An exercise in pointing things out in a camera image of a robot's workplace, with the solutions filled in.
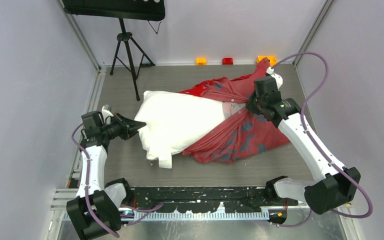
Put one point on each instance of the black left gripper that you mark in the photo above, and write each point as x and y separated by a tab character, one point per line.
127	127

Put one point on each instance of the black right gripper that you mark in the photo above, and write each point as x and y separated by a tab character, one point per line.
251	105

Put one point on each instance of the white pillow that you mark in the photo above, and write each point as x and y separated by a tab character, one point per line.
175	121

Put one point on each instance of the red patterned pillowcase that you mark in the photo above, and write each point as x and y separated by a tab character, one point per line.
242	135

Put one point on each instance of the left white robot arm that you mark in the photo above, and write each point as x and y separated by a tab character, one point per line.
94	212

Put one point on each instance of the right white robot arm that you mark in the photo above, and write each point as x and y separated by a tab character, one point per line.
333	183

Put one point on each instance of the yellow bin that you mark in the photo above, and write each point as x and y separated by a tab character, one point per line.
271	59

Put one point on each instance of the small red bin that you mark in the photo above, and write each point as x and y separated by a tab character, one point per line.
227	61

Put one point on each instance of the small orange bin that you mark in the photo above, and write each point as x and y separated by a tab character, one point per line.
200	61

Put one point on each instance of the black tripod stand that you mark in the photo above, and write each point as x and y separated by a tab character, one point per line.
126	37

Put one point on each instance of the black light panel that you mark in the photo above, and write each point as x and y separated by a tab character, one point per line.
148	10

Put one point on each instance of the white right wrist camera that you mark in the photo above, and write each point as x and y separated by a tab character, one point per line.
271	73

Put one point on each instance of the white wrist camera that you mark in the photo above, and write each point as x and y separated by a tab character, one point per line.
106	112
271	73

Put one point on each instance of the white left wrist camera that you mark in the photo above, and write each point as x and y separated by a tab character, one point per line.
106	112

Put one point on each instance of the aluminium frame rail front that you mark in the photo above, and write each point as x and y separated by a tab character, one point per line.
272	214

